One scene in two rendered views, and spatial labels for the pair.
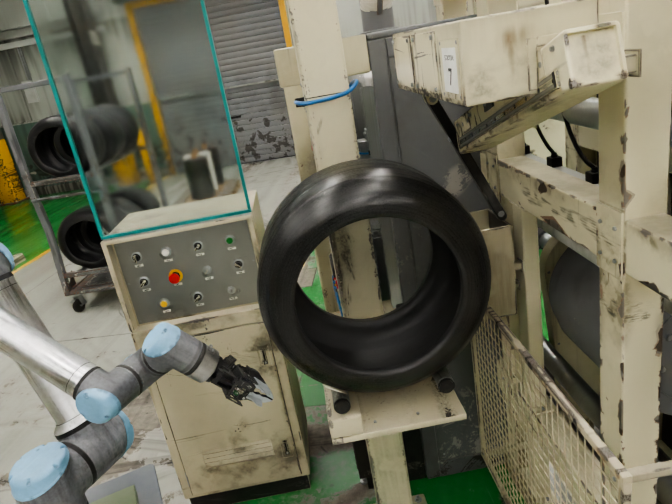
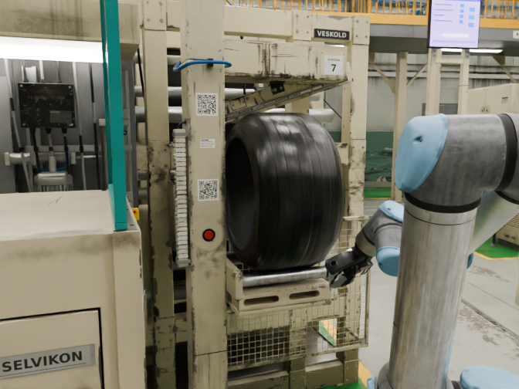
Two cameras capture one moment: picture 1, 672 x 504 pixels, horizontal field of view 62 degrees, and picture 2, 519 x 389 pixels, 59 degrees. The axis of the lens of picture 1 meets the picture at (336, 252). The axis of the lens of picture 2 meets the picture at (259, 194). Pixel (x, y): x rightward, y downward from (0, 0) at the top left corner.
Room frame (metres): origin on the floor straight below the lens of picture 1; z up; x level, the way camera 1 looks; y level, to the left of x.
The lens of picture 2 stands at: (1.97, 1.55, 1.42)
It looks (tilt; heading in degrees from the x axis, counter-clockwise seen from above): 8 degrees down; 253
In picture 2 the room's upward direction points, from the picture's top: straight up
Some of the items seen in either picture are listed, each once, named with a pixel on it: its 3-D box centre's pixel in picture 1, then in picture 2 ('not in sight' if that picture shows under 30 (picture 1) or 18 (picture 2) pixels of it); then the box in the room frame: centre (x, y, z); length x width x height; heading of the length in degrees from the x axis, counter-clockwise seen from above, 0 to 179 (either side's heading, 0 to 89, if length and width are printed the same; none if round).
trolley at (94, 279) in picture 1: (102, 185); not in sight; (5.13, 1.99, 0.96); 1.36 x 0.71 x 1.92; 171
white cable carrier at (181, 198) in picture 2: not in sight; (181, 197); (1.76, -0.02, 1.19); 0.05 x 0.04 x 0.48; 92
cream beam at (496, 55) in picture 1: (473, 54); (272, 64); (1.31, -0.38, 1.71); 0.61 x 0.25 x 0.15; 2
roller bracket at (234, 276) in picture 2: not in sight; (224, 269); (1.60, -0.07, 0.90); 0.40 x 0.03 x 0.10; 92
